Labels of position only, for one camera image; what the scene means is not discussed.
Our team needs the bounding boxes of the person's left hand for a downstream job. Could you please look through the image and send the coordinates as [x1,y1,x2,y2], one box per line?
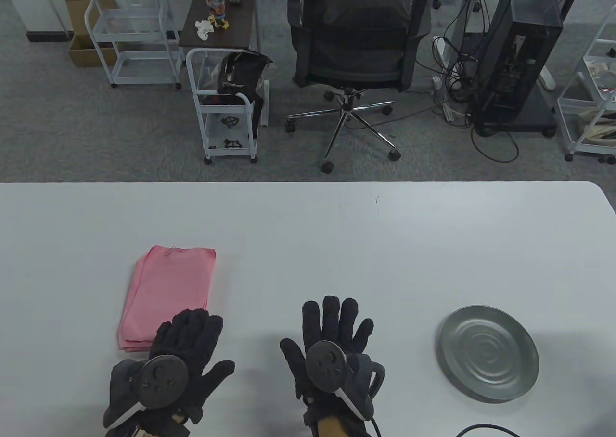
[139,308,235,437]

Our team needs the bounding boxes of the person's right hand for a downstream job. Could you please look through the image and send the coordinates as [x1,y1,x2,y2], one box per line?
[280,295,375,437]

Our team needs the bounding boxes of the grey and white hand controller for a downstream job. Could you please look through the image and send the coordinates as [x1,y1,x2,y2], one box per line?
[306,341,385,421]
[103,354,190,430]

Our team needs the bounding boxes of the round grey metal plate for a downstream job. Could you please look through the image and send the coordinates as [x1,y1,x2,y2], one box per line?
[439,305,539,402]

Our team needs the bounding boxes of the person's right forearm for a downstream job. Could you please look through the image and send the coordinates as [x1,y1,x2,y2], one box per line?
[318,417,347,437]

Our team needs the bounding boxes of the white rolling cart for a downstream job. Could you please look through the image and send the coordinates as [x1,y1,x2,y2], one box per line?
[557,4,616,164]
[84,0,184,90]
[185,47,270,165]

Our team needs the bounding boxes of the white power strip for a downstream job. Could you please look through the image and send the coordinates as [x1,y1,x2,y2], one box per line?
[431,74,459,123]

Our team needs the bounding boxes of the black bag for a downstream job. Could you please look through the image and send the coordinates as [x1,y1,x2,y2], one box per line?
[217,51,273,128]

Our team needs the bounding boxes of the black mesh office chair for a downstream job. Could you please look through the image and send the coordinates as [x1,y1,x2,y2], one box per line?
[285,0,436,174]

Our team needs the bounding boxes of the black rolling platform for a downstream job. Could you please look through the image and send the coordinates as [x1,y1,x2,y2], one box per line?
[473,88,560,138]

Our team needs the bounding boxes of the dark brown side table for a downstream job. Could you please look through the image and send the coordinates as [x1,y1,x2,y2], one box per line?
[178,0,261,53]

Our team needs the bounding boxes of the black computer tower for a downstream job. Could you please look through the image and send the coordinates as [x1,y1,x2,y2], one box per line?
[469,0,564,130]

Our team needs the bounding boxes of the beige cloth bag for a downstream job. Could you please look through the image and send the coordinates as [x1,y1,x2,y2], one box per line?
[579,109,616,145]

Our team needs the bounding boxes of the brown cardboard box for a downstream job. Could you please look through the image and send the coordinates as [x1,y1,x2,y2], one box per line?
[60,0,121,68]

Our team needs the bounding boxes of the mixed small items pile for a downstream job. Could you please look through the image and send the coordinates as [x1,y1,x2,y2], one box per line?
[583,57,616,96]

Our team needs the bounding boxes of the black glove cable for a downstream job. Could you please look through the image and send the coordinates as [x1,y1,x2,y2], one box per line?
[368,415,525,437]

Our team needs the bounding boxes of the tangle of black cables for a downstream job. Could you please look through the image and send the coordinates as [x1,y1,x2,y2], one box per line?
[430,0,521,163]

